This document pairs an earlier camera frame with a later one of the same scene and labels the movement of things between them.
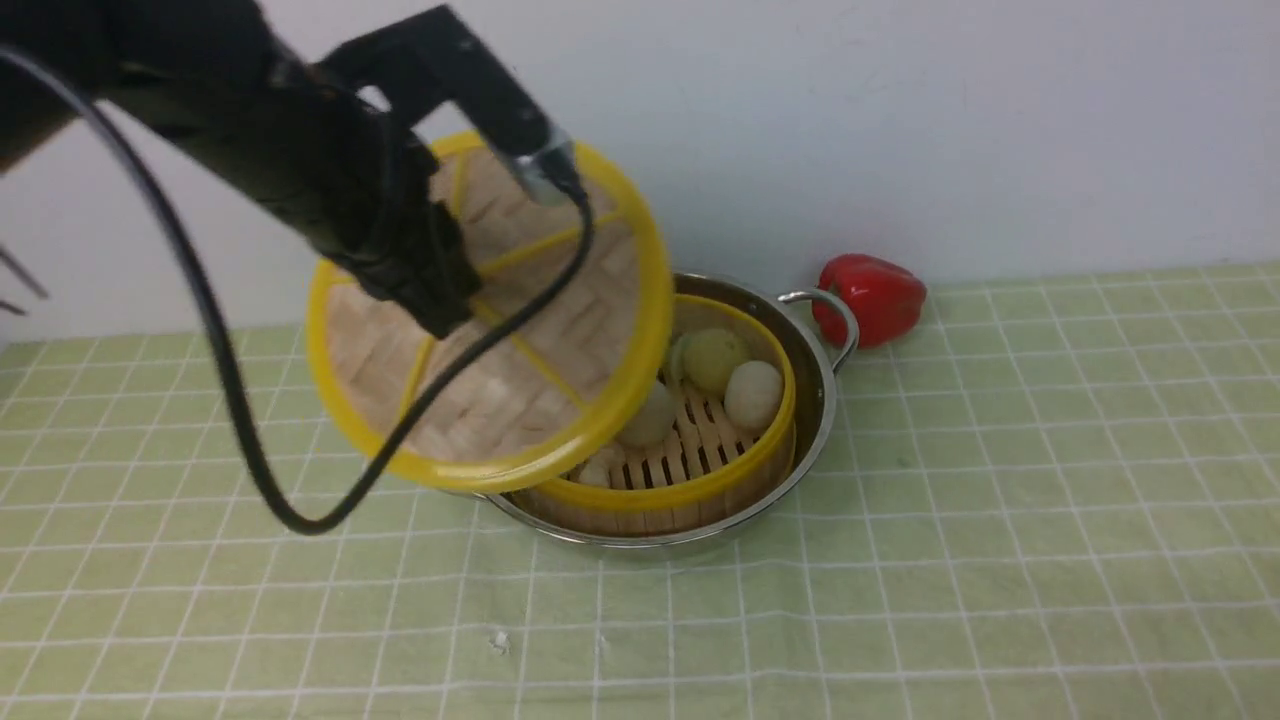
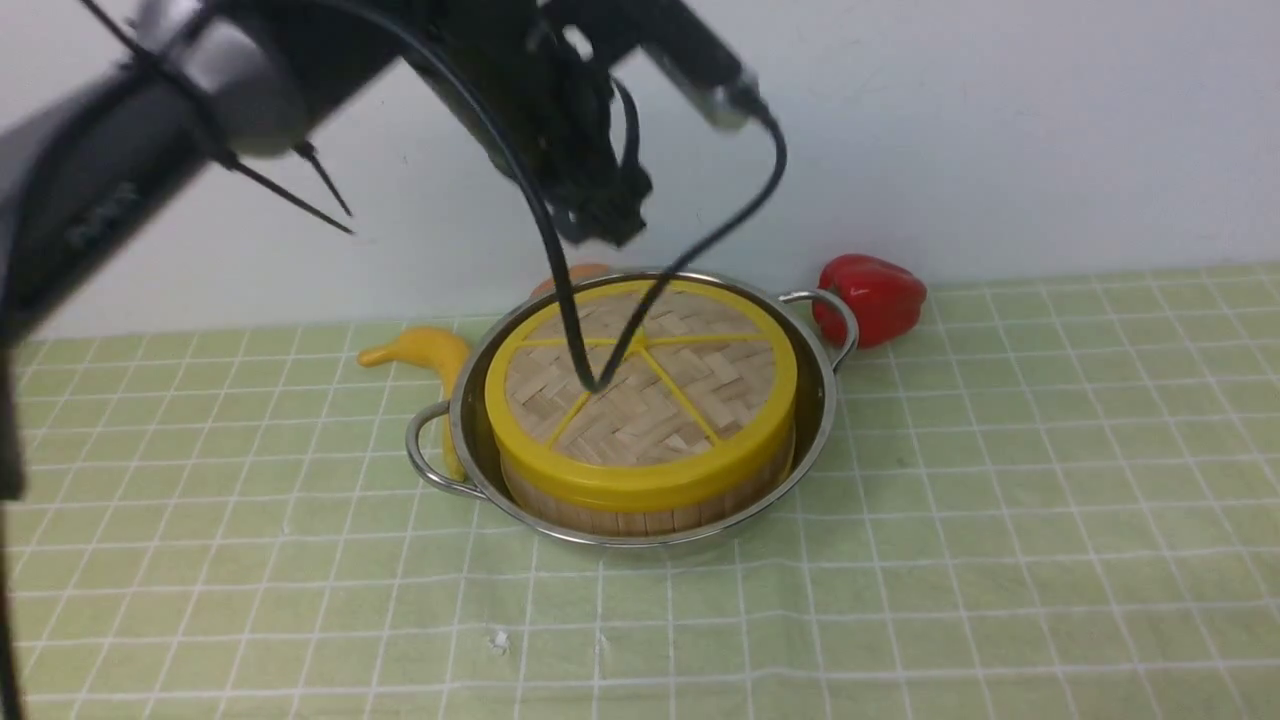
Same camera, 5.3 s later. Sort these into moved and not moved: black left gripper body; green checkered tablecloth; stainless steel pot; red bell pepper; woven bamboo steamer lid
Moved: black left gripper body; woven bamboo steamer lid
Not moved: green checkered tablecloth; stainless steel pot; red bell pepper
